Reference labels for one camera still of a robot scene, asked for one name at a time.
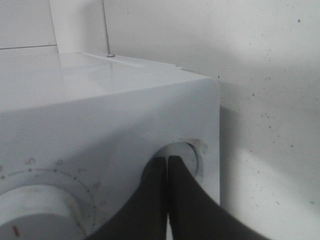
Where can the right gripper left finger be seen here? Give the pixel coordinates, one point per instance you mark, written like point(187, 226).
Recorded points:
point(144, 215)

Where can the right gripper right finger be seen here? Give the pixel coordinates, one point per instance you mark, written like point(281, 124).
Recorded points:
point(193, 215)

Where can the round white door button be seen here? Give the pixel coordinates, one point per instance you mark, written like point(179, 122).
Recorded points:
point(189, 155)

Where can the white timer knob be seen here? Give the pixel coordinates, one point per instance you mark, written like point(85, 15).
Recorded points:
point(40, 212)

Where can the white microwave oven body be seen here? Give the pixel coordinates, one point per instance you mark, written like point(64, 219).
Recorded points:
point(88, 124)

